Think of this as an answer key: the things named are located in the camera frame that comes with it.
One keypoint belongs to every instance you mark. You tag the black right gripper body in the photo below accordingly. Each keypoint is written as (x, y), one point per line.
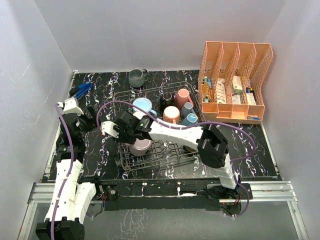
(126, 136)

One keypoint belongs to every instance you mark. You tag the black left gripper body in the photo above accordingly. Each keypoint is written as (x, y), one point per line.
(86, 126)

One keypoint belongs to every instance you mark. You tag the lilac mug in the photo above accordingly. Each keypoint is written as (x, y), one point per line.
(140, 147)

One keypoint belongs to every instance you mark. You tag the light blue mug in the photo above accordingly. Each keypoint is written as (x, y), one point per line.
(146, 105)

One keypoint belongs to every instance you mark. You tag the peach pink speckled mug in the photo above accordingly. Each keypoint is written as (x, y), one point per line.
(171, 114)

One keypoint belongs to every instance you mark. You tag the cream scalloped mug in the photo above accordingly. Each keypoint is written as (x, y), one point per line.
(166, 100)

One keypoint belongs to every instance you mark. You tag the dark grey-green mug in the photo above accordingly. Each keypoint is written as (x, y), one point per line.
(137, 77)

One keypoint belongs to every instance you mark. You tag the small grey-blue heart mug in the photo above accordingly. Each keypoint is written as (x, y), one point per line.
(187, 109)

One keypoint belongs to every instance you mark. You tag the teal floral mug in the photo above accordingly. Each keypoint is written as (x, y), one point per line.
(190, 119)

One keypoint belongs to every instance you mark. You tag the white mug green inside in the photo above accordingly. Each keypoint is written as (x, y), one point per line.
(139, 114)

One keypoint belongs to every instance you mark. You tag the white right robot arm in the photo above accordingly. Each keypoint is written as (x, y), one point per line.
(210, 143)

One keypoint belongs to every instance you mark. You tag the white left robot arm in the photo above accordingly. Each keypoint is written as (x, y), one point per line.
(71, 199)

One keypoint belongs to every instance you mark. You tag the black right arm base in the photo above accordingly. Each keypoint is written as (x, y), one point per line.
(219, 192)

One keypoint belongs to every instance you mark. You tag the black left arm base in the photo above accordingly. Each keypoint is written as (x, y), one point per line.
(103, 192)

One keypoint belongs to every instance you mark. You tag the blue stapler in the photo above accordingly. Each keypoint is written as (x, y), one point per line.
(81, 90)

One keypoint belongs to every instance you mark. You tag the orange plastic file organizer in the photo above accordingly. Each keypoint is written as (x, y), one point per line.
(230, 81)

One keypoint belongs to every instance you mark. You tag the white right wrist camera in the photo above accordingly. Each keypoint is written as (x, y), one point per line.
(109, 128)

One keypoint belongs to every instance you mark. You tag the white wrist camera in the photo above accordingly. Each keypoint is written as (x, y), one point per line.
(70, 106)
(109, 128)

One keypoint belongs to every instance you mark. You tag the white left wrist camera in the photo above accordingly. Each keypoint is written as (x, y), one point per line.
(70, 106)

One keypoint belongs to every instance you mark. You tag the grey wire dish rack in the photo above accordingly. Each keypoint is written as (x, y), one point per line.
(160, 153)

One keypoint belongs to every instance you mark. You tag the aluminium frame rail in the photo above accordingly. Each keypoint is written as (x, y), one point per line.
(262, 191)

